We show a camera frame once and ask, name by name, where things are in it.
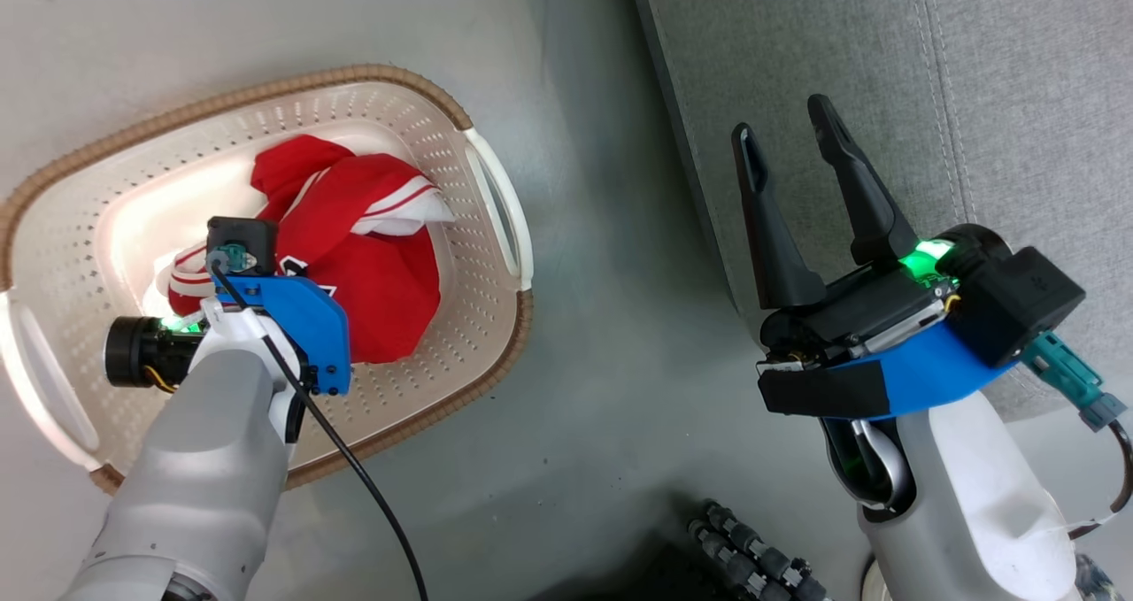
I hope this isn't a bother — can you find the teal right camera connector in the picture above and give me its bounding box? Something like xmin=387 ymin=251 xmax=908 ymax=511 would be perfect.
xmin=1025 ymin=332 xmax=1129 ymax=433

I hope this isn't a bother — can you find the teal left camera connector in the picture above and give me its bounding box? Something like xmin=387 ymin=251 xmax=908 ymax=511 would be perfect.
xmin=209 ymin=243 xmax=255 ymax=274

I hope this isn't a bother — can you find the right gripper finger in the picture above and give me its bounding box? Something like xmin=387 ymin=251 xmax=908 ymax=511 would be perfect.
xmin=806 ymin=93 xmax=922 ymax=267
xmin=730 ymin=122 xmax=829 ymax=311

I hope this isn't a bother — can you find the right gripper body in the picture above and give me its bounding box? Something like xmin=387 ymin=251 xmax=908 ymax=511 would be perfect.
xmin=759 ymin=224 xmax=1013 ymax=378

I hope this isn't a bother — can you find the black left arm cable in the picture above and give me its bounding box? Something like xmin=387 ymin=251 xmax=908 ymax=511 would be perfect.
xmin=211 ymin=263 xmax=431 ymax=601

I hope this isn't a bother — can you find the black ribbed cable conduit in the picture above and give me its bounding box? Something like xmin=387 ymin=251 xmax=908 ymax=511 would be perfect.
xmin=688 ymin=498 xmax=835 ymax=601

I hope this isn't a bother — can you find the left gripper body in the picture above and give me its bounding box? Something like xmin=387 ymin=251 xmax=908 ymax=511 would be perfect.
xmin=104 ymin=297 xmax=267 ymax=392

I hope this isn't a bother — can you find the grey fabric sofa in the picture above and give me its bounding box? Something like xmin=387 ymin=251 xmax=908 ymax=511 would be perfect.
xmin=626 ymin=0 xmax=1133 ymax=422

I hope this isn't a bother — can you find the red and white jersey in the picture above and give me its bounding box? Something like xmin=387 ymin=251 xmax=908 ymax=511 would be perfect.
xmin=166 ymin=134 xmax=458 ymax=366

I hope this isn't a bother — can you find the teal camera connector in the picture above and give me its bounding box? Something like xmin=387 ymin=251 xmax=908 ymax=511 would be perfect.
xmin=1025 ymin=332 xmax=1129 ymax=433
xmin=209 ymin=243 xmax=255 ymax=274

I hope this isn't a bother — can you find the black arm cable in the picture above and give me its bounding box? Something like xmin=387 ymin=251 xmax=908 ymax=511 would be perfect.
xmin=211 ymin=263 xmax=431 ymax=601
xmin=1066 ymin=416 xmax=1133 ymax=541

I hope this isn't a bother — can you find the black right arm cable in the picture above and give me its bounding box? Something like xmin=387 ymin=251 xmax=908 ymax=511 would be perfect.
xmin=1066 ymin=416 xmax=1133 ymax=541

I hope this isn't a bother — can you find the cream perforated laundry basket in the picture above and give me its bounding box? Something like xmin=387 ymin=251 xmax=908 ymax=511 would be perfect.
xmin=0 ymin=63 xmax=536 ymax=497

